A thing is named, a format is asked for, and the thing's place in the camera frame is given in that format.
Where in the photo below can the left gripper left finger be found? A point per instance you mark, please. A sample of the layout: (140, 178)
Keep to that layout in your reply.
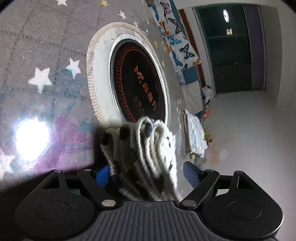
(94, 183)

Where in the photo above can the colourful toys pile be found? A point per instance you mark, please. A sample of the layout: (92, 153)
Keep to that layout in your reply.
(207, 95)

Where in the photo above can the butterfly pattern sofa cover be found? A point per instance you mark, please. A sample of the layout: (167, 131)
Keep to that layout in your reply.
(170, 25)

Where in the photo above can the striped folded cloth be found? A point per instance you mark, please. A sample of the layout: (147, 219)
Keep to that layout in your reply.
(194, 135)

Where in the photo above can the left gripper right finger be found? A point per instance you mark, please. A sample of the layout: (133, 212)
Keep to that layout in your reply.
(203, 183)

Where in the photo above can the grey sofa cushion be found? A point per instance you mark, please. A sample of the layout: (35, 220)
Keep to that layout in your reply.
(193, 97)

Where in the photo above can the dark window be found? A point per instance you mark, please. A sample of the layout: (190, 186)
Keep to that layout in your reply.
(235, 42)

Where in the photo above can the white polka dot garment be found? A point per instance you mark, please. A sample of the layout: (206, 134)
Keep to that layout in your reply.
(142, 160)

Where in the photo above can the grey star tablecloth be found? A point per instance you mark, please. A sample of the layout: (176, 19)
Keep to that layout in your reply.
(47, 119)

